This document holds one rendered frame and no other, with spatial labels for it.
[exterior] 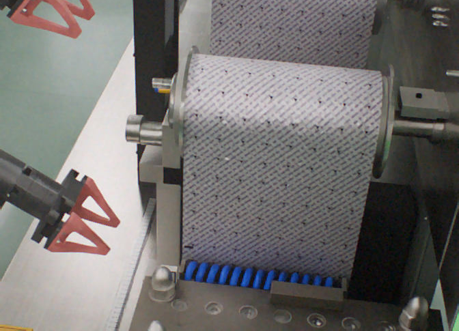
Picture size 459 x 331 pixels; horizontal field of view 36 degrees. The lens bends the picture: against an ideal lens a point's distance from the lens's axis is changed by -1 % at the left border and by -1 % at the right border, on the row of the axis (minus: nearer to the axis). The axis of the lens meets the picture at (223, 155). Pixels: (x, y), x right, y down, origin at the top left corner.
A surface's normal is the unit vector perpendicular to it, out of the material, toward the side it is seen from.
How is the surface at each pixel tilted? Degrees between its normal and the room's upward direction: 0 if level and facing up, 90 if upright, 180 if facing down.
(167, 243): 90
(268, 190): 90
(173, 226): 90
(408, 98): 0
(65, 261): 0
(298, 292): 0
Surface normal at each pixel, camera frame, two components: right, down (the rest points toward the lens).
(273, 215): -0.12, 0.55
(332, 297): 0.04, -0.83
